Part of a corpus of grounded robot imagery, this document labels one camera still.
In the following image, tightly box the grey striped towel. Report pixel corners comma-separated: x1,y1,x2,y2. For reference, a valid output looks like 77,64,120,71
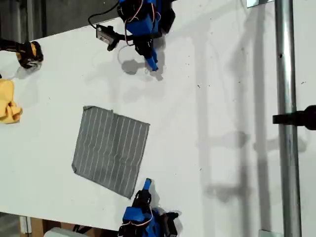
71,105,151,200

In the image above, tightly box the white box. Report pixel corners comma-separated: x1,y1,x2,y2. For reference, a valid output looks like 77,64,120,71
43,227,75,237

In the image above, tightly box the white table leg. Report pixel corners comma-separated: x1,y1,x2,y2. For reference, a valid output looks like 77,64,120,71
19,216,32,234

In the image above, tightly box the yellow cloth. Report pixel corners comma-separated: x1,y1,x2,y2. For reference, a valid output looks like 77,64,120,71
0,78,23,124

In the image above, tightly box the black clamp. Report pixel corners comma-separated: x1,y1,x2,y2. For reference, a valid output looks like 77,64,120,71
272,105,316,131

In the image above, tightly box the black camera box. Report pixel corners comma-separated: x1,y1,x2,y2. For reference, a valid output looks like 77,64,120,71
95,24,116,44
160,211,180,237

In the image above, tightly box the black camera cable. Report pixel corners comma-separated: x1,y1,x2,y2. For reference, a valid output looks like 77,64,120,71
88,0,124,29

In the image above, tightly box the steel post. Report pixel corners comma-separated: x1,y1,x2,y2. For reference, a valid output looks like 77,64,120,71
274,0,303,237

